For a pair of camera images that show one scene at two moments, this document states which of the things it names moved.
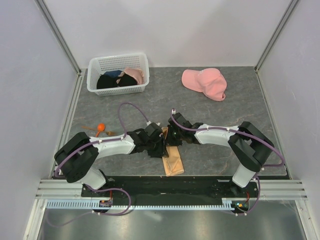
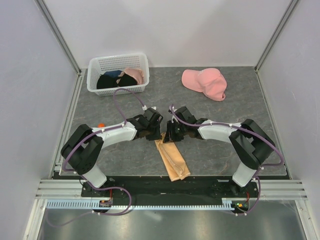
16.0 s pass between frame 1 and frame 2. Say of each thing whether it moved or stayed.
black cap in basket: stayed
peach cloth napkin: moved
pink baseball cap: stayed
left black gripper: moved
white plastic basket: stayed
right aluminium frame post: stayed
